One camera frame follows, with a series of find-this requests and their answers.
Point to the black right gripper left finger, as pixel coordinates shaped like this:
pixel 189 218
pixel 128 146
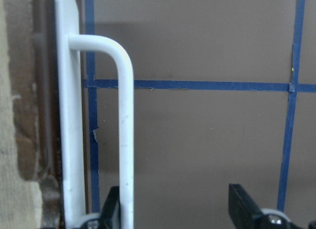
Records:
pixel 110 214

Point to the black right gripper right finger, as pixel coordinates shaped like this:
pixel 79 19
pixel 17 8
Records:
pixel 243 211

